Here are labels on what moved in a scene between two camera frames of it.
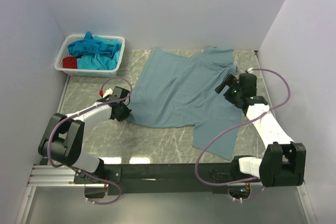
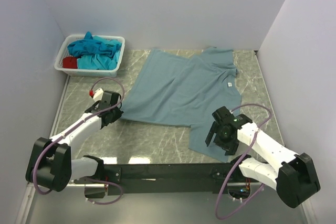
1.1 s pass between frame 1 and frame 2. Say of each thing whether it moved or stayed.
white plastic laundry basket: stayed
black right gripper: moved
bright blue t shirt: stayed
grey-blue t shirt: stayed
